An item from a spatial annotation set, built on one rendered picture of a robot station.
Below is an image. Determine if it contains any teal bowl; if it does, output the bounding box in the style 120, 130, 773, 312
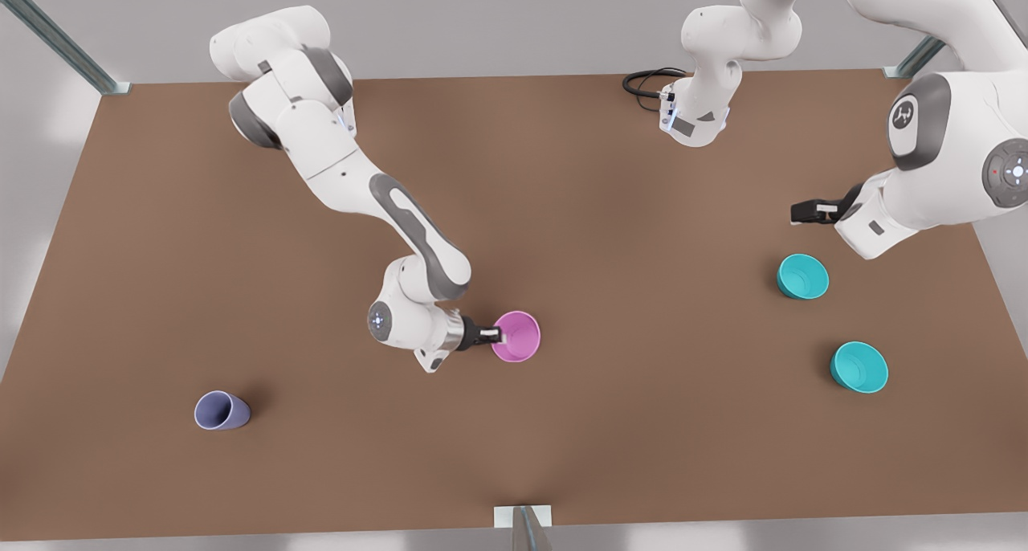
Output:
777, 254, 830, 301
830, 341, 889, 394

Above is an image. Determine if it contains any black cable loop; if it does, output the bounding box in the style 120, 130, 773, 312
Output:
622, 67, 687, 112

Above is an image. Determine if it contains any silver frame post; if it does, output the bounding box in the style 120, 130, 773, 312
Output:
493, 504, 553, 551
0, 0, 132, 96
883, 0, 1019, 80

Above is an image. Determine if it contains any lavender cup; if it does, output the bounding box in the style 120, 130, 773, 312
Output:
194, 390, 251, 431

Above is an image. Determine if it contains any pink bowl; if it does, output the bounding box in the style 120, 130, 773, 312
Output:
491, 311, 541, 364

